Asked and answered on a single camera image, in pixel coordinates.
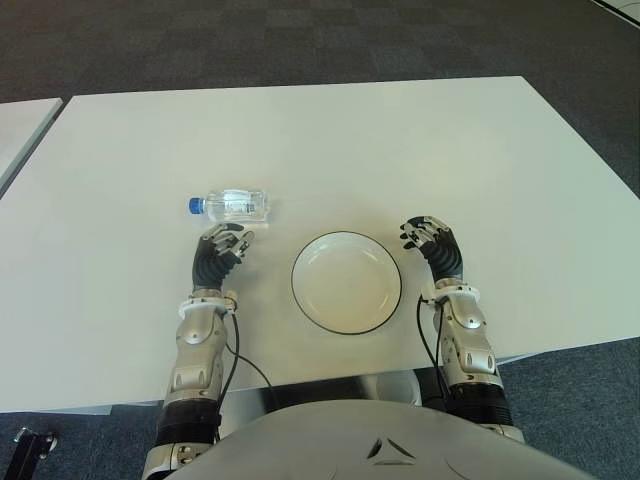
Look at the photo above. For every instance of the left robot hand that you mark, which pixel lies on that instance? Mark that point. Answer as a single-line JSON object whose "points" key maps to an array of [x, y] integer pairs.
{"points": [[210, 265]]}

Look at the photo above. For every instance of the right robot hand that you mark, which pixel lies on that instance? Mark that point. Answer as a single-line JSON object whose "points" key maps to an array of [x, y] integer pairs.
{"points": [[445, 250]]}

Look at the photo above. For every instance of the clear plastic wrapper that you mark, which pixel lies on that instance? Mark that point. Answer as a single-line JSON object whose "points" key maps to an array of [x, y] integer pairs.
{"points": [[235, 205]]}

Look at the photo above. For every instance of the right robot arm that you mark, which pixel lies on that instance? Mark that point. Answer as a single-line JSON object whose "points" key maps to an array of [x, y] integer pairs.
{"points": [[472, 355]]}

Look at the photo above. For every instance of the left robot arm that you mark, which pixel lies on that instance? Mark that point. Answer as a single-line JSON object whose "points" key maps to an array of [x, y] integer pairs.
{"points": [[195, 360]]}

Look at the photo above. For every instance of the white plate black rim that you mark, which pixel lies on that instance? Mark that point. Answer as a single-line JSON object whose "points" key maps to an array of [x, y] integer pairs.
{"points": [[345, 285]]}

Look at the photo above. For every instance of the white round base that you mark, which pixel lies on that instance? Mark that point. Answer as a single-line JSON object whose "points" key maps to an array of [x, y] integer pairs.
{"points": [[395, 387]]}

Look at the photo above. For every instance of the grey robot torso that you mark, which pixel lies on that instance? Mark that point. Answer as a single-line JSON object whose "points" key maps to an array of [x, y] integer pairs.
{"points": [[350, 440]]}

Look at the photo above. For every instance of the neighbouring white table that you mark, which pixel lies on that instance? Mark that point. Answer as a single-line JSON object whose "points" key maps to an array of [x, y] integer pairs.
{"points": [[20, 130]]}

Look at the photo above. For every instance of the black metal stand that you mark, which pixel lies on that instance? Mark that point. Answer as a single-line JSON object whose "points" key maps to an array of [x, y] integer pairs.
{"points": [[30, 450]]}

